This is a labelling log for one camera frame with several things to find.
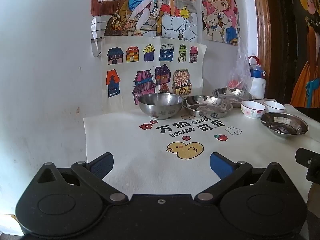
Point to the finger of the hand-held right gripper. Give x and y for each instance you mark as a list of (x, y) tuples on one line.
[(303, 156)]

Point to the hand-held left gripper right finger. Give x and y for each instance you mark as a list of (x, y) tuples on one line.
[(220, 166)]

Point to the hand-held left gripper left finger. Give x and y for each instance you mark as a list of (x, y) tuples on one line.
[(101, 166)]

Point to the steel plate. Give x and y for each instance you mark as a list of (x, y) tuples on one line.
[(220, 103), (200, 113), (282, 125), (232, 96)]

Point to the white bowl red rim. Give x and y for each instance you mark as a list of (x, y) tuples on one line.
[(273, 106), (252, 111)]

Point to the deep steel bowl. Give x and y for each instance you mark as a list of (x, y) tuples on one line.
[(160, 110)]

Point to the white printed table mat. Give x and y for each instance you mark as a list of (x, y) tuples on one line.
[(150, 160)]

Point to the orange dress figure painting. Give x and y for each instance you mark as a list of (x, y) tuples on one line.
[(307, 80)]

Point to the white bottle blue lid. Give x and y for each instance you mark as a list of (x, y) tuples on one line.
[(257, 87)]

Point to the red ball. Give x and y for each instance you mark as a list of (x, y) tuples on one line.
[(233, 83)]

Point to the clear plastic bag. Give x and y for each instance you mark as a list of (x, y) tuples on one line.
[(240, 65)]

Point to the colourful houses drawing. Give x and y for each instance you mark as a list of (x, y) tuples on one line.
[(140, 67)]

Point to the dark door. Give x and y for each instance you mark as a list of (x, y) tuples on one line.
[(280, 42)]

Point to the cartoon child bear drawing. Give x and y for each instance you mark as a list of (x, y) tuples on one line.
[(217, 5)]

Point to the seated figure fan drawing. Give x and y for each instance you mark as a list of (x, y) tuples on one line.
[(140, 5)]

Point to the wooden door frame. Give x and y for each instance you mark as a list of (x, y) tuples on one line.
[(262, 17)]

